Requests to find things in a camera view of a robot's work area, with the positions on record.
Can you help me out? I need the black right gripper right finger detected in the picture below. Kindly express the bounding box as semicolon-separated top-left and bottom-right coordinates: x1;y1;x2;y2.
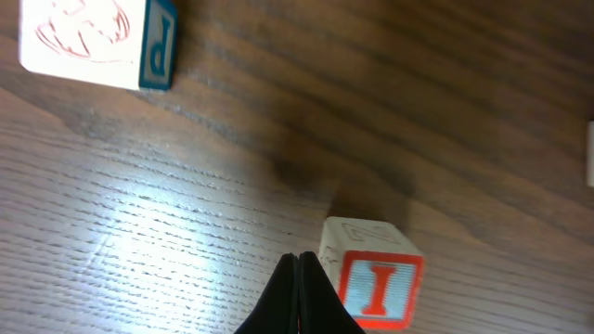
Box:
297;251;365;334

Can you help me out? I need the plain face wooden block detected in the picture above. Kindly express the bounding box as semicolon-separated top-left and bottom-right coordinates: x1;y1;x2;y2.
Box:
586;121;594;187

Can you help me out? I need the red I letter block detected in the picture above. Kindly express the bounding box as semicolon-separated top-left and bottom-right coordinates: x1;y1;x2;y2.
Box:
318;216;425;330

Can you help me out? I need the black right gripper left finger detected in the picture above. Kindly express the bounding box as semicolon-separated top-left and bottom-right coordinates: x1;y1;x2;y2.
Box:
235;253;298;334

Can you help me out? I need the blue D letter block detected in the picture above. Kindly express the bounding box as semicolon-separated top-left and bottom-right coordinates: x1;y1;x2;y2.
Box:
19;0;178;91

